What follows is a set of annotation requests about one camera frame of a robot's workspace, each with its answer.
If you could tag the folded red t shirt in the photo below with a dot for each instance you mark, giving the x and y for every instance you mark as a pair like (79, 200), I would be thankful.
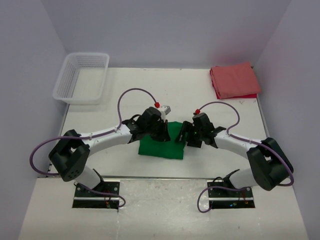
(248, 96)

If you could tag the folded pink t shirt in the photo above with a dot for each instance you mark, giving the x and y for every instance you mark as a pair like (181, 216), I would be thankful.
(234, 80)

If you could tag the green t shirt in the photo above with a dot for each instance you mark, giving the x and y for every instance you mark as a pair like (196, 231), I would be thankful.
(167, 150)

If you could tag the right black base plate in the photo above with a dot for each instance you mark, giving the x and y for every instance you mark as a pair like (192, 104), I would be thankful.
(225, 199)

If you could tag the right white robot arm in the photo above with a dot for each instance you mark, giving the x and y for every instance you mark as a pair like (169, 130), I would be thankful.
(268, 165)

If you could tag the white plastic basket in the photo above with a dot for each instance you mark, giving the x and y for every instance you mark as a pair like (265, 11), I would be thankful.
(82, 78)

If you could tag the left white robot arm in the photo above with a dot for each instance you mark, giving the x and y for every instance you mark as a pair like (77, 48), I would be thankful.
(69, 156)

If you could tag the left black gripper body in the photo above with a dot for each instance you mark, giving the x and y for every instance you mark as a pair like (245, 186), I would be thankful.
(157, 131)

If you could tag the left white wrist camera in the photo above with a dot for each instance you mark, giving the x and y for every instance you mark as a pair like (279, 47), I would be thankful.
(163, 109)

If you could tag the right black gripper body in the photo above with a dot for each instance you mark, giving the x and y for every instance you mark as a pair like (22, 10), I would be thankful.
(197, 139)

